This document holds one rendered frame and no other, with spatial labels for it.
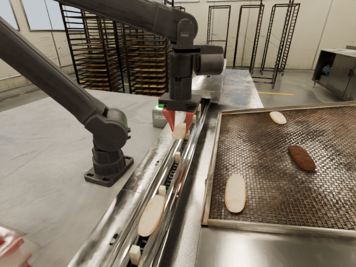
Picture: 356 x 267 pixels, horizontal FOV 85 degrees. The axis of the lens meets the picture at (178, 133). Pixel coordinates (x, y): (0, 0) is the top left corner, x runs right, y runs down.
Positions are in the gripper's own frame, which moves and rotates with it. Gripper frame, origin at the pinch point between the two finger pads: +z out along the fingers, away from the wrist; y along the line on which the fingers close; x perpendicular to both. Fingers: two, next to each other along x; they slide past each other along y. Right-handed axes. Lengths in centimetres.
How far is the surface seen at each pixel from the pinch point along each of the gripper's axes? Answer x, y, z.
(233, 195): 19.6, -14.5, 2.3
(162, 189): 17.6, -0.3, 6.1
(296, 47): -699, -218, 20
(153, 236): 27.0, -1.5, 8.1
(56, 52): -427, 437, 27
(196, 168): 2.0, -5.5, 11.0
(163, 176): 11.0, 1.6, 8.0
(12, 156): 10, 52, 11
